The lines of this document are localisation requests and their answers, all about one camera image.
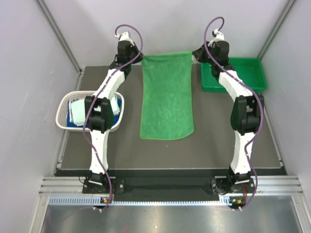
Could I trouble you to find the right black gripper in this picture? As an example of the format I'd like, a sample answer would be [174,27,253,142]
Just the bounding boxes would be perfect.
[192,41,217,66]

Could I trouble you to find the green towel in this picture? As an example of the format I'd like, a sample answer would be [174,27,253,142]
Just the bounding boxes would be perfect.
[139,51,194,140]

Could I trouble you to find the white towel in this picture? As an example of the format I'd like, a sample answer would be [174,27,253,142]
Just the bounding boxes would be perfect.
[67,95,121,127]

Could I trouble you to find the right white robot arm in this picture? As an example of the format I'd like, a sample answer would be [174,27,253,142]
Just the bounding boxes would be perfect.
[192,40,264,192]

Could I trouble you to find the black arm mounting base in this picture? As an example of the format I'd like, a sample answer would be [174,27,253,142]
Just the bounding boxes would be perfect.
[82,169,255,201]

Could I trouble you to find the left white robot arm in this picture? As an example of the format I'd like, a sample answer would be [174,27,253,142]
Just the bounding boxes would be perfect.
[83,41,143,193]

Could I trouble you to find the green plastic bin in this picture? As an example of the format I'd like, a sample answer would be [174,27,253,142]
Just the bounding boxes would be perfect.
[200,57,267,93]

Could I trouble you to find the white perforated plastic basket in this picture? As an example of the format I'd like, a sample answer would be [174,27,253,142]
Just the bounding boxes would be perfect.
[55,90,125,133]

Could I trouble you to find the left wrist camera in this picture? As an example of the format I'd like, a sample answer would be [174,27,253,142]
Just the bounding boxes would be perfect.
[115,32,133,44]

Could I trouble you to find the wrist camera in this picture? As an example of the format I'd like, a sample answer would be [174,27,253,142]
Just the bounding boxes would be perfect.
[115,32,133,44]
[208,29,225,47]

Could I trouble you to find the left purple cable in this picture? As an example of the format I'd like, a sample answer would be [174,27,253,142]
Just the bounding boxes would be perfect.
[82,24,144,210]

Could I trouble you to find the purple cable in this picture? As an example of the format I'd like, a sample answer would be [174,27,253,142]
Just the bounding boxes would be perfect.
[203,16,265,212]
[82,24,144,210]

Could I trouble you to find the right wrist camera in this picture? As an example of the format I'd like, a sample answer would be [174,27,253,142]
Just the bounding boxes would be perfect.
[208,29,225,47]

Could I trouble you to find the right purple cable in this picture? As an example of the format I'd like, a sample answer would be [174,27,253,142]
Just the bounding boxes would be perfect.
[203,16,265,212]

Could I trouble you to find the grey slotted cable duct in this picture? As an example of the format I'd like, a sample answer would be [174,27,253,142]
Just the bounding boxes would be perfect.
[49,196,232,206]

